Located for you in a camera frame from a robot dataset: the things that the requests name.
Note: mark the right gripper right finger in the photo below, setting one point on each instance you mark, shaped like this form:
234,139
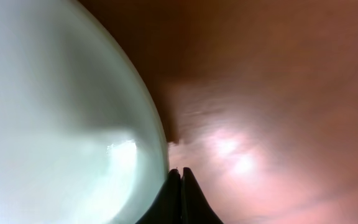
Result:
195,208

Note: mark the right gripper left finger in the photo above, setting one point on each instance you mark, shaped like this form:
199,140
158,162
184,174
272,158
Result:
166,208

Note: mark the pale green plate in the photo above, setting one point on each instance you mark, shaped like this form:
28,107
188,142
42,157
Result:
80,138

